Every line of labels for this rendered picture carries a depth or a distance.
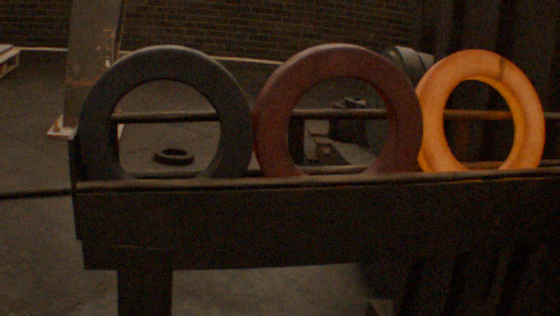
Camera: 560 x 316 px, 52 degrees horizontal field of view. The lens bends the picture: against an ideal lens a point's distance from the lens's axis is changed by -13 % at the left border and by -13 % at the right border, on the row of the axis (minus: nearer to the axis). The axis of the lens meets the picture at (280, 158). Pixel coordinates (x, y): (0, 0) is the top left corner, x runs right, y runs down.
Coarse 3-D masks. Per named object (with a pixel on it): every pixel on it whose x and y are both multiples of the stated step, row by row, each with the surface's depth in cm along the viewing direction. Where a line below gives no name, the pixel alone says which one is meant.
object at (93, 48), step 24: (96, 0) 293; (120, 0) 295; (72, 24) 294; (96, 24) 296; (120, 24) 327; (72, 48) 297; (96, 48) 300; (72, 72) 301; (96, 72) 303; (72, 96) 304; (72, 120) 308
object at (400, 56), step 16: (400, 48) 198; (400, 64) 193; (416, 64) 192; (432, 64) 195; (416, 80) 189; (368, 96) 219; (368, 128) 217; (384, 128) 201; (336, 144) 245; (352, 144) 247; (384, 144) 200; (336, 160) 237; (352, 160) 225; (368, 160) 227; (384, 272) 177; (384, 288) 176
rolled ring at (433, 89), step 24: (432, 72) 70; (456, 72) 71; (480, 72) 71; (504, 72) 72; (432, 96) 70; (504, 96) 74; (528, 96) 72; (432, 120) 70; (528, 120) 72; (432, 144) 70; (528, 144) 72; (432, 168) 70; (456, 168) 70; (504, 168) 72
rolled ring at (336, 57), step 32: (288, 64) 64; (320, 64) 64; (352, 64) 64; (384, 64) 65; (288, 96) 64; (384, 96) 66; (416, 96) 66; (256, 128) 65; (416, 128) 67; (288, 160) 66; (384, 160) 69; (416, 160) 69
